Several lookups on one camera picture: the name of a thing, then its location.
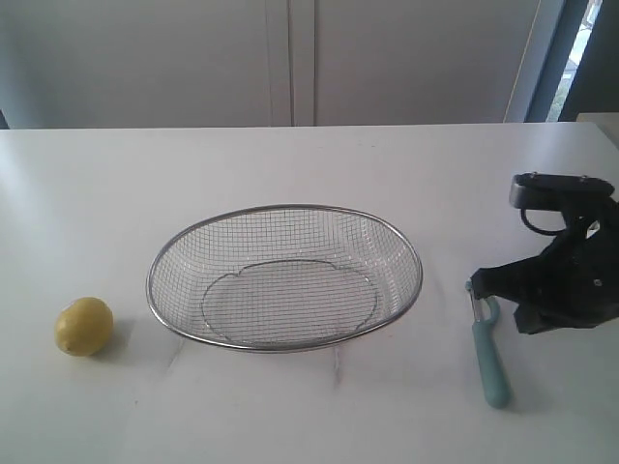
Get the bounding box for teal handled vegetable peeler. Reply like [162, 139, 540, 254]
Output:
[465, 280, 512, 409]

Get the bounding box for yellow lemon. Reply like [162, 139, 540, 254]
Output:
[54, 297, 114, 357]

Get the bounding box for oval metal wire basket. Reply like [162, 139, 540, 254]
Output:
[145, 204, 424, 353]

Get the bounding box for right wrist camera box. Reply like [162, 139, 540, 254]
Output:
[509, 172, 615, 212]

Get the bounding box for white cabinet corner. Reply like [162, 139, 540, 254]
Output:
[576, 112, 619, 146]

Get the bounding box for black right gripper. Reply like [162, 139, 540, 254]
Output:
[471, 202, 618, 334]

